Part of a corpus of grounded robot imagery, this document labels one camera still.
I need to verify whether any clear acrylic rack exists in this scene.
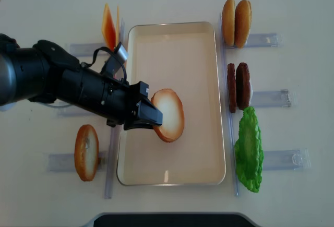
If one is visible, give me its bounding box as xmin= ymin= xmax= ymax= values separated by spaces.
xmin=219 ymin=14 xmax=312 ymax=197
xmin=46 ymin=43 xmax=126 ymax=200

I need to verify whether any upright bread slice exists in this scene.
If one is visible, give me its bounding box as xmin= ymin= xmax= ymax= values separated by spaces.
xmin=74 ymin=124 xmax=99 ymax=182

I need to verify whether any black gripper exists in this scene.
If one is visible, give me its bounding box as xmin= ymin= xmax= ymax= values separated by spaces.
xmin=124 ymin=81 xmax=163 ymax=130

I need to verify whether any orange cheese slice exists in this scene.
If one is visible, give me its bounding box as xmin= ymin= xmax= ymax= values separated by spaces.
xmin=101 ymin=3 xmax=116 ymax=51

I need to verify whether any clear acrylic right rack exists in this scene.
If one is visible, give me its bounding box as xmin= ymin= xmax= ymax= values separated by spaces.
xmin=219 ymin=14 xmax=312 ymax=197

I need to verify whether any cream rectangular tray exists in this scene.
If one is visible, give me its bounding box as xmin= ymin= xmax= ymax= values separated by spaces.
xmin=117 ymin=22 xmax=226 ymax=186

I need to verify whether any green lettuce leaf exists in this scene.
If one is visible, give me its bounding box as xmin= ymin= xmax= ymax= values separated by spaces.
xmin=234 ymin=106 xmax=264 ymax=193

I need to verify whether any golden bun half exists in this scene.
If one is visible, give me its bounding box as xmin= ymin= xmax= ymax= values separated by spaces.
xmin=234 ymin=0 xmax=252 ymax=48
xmin=222 ymin=0 xmax=235 ymax=46

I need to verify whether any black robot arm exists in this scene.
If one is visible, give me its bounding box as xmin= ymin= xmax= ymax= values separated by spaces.
xmin=1 ymin=34 xmax=163 ymax=130

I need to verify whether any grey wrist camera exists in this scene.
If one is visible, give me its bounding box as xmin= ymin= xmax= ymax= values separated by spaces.
xmin=106 ymin=42 xmax=128 ymax=73

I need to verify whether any yellow cheese slice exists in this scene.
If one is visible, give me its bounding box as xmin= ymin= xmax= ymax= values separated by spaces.
xmin=115 ymin=6 xmax=120 ymax=46

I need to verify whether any dark brown meat patty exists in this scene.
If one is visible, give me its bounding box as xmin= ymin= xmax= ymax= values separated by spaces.
xmin=236 ymin=63 xmax=251 ymax=110

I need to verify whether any toasted bread slice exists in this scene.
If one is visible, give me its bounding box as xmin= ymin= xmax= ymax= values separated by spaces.
xmin=151 ymin=89 xmax=185 ymax=142

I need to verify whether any clear acrylic left rack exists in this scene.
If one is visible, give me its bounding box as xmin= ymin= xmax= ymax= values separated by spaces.
xmin=46 ymin=43 xmax=126 ymax=200

